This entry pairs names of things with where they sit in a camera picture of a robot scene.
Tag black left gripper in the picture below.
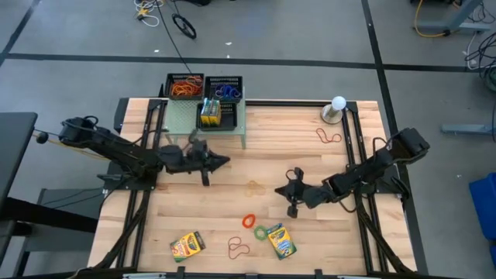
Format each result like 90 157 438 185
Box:
185 139 231 188

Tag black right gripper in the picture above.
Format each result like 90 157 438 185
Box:
274 167 313 219

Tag yellow rubber band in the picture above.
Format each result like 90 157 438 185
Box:
245 179 267 198

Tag black plastic mesh basket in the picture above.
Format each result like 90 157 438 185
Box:
203 75 244 105
164 72 205 102
195 100 239 133

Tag orange rubber band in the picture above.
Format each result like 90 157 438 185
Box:
171 81 195 98
185 77 204 96

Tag black side desk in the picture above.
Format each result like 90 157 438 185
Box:
0 111 100 237

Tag sage green perforated shelf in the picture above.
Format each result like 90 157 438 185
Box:
162 87 248 150

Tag white bulb metal lamp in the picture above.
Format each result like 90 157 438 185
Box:
320 95 348 126

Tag grey metal floor bar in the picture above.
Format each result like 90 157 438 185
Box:
441 122 496 136

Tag blue plastic bin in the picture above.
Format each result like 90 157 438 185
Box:
468 172 496 241

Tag yellow floor cable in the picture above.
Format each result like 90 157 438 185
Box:
33 133 113 162
413 0 450 39

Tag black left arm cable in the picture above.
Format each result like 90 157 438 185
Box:
61 115 195 156

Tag long black floor cable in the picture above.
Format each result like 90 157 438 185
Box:
154 0 195 74

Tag coiled black floor cable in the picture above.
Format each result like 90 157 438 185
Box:
171 13 198 40

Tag white and yellow cables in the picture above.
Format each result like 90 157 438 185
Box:
133 0 162 28

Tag black cable bundle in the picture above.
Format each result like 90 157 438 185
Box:
463 30 496 94

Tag grey table leg frame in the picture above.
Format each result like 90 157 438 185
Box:
416 0 491 36

